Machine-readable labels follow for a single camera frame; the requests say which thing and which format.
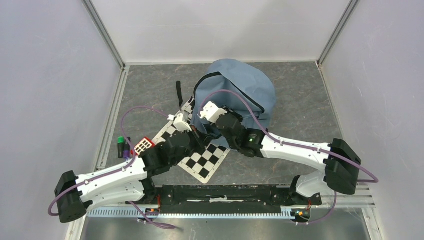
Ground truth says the black cap marker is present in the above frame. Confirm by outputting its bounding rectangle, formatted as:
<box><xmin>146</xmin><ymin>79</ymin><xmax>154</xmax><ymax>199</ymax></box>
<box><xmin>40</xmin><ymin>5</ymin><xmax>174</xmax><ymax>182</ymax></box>
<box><xmin>123</xmin><ymin>137</ymin><xmax>132</xmax><ymax>160</ymax></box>

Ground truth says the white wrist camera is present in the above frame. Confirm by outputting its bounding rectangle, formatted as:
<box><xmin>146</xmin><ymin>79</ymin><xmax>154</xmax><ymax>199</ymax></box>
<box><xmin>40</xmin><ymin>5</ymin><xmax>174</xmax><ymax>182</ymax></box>
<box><xmin>198</xmin><ymin>101</ymin><xmax>228</xmax><ymax>124</ymax></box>
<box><xmin>167</xmin><ymin>111</ymin><xmax>192</xmax><ymax>132</ymax></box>

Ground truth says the black white chessboard mat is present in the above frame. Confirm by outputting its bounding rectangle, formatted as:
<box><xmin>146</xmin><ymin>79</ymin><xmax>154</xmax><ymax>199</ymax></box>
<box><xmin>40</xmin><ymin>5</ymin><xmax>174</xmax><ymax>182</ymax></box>
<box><xmin>152</xmin><ymin>96</ymin><xmax>230</xmax><ymax>184</ymax></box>

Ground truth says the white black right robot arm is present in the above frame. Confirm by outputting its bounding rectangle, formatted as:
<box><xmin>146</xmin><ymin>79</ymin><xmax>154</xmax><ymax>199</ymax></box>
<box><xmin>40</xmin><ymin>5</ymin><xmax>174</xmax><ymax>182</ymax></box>
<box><xmin>201</xmin><ymin>102</ymin><xmax>362</xmax><ymax>204</ymax></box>

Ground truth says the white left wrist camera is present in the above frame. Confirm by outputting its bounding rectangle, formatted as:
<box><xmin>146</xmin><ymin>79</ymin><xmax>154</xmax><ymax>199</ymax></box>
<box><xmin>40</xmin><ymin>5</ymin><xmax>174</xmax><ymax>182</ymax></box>
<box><xmin>167</xmin><ymin>111</ymin><xmax>192</xmax><ymax>132</ymax></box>

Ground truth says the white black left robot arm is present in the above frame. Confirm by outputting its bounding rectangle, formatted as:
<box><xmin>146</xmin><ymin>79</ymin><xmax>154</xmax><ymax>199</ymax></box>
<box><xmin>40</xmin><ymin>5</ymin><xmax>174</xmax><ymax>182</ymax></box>
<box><xmin>48</xmin><ymin>129</ymin><xmax>212</xmax><ymax>223</ymax></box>

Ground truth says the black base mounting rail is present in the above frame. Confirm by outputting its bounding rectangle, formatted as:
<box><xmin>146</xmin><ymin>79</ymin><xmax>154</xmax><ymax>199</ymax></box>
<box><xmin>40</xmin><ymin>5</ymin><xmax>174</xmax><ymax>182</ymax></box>
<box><xmin>135</xmin><ymin>184</ymin><xmax>322</xmax><ymax>214</ymax></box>

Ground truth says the green cap marker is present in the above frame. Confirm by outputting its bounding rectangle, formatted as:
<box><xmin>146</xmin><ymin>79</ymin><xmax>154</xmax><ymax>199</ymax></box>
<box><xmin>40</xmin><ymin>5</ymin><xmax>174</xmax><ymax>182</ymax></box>
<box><xmin>117</xmin><ymin>136</ymin><xmax>125</xmax><ymax>159</ymax></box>

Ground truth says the blue grey backpack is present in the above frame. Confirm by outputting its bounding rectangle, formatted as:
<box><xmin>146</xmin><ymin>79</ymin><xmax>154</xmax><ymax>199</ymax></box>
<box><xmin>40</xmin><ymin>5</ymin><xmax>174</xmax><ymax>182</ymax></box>
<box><xmin>190</xmin><ymin>58</ymin><xmax>277</xmax><ymax>144</ymax></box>

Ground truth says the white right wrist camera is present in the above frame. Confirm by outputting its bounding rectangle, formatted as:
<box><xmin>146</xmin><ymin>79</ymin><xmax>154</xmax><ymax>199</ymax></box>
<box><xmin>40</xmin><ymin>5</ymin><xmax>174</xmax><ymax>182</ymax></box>
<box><xmin>198</xmin><ymin>101</ymin><xmax>228</xmax><ymax>124</ymax></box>

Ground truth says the red window toy block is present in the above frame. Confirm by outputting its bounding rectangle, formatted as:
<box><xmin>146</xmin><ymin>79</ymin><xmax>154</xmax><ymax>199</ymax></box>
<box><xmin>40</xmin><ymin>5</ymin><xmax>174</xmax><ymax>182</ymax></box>
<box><xmin>130</xmin><ymin>136</ymin><xmax>155</xmax><ymax>156</ymax></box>

